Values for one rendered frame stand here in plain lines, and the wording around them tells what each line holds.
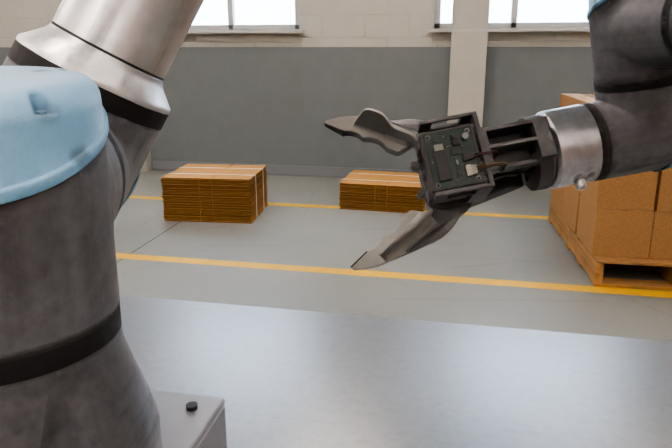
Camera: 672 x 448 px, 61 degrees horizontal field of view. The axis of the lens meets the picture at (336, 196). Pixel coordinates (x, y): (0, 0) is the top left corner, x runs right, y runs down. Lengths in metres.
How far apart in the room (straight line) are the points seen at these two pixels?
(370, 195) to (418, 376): 3.69
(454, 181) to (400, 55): 4.77
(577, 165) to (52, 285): 0.43
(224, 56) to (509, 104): 2.63
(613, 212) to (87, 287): 3.01
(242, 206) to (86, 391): 3.73
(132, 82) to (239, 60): 5.16
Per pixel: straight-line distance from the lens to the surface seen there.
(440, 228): 0.56
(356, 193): 4.33
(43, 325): 0.32
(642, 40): 0.55
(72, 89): 0.32
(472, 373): 0.68
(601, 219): 3.21
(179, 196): 4.17
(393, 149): 0.58
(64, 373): 0.33
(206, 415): 0.43
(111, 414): 0.35
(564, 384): 0.69
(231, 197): 4.05
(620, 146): 0.58
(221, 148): 5.74
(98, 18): 0.44
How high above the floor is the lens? 1.17
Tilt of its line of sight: 14 degrees down
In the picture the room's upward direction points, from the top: straight up
